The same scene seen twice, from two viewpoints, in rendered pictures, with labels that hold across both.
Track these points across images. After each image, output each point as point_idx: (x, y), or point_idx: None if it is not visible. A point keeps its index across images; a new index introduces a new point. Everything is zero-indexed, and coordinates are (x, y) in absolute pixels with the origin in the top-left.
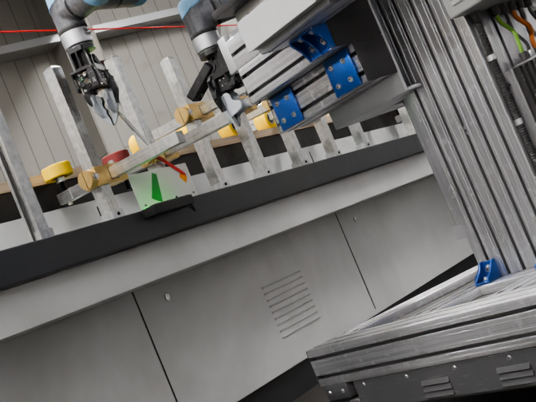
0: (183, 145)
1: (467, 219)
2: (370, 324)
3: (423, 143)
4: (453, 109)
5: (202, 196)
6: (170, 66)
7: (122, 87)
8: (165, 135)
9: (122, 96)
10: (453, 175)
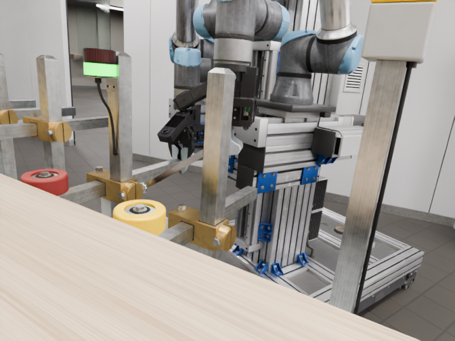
0: (143, 181)
1: (275, 245)
2: None
3: (257, 204)
4: (296, 195)
5: None
6: (57, 70)
7: (129, 100)
8: None
9: (125, 110)
10: (280, 224)
